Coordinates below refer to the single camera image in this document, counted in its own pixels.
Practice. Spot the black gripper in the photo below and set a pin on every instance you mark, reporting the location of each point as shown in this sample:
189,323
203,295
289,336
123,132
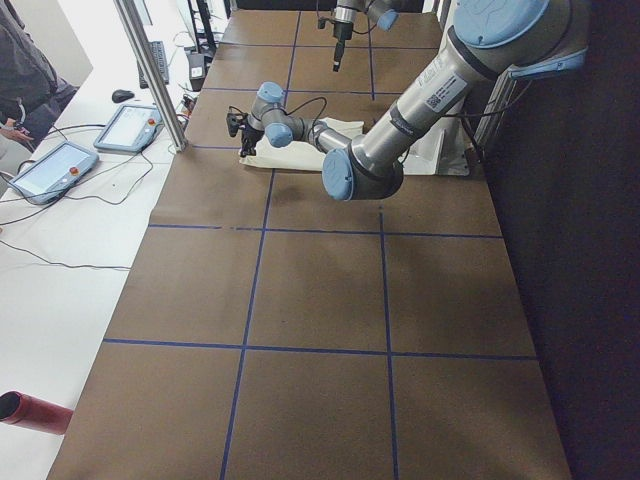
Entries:
248,136
341,32

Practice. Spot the cream long sleeve cat shirt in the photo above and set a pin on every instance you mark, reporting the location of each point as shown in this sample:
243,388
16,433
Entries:
298,155

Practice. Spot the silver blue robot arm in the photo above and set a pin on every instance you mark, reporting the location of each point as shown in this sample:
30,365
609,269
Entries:
526,39
380,13

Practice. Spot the far blue teach pendant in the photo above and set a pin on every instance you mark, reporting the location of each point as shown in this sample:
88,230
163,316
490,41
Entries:
130,130

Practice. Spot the blue teach pendant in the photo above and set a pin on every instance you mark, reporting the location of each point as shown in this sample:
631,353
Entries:
130,130
54,174

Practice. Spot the black computer mouse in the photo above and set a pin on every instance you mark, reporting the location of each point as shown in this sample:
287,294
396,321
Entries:
121,95

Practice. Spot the near blue teach pendant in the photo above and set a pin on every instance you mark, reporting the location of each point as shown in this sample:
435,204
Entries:
54,174

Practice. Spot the person in dark jacket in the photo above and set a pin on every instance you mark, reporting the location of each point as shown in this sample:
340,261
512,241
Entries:
33,95

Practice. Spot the red cylinder bottle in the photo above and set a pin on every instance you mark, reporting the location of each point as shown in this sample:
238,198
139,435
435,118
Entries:
25,411

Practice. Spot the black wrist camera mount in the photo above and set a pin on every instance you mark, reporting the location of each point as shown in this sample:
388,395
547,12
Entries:
236,120

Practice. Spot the aluminium frame post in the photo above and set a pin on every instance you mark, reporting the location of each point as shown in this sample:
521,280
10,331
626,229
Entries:
139,42

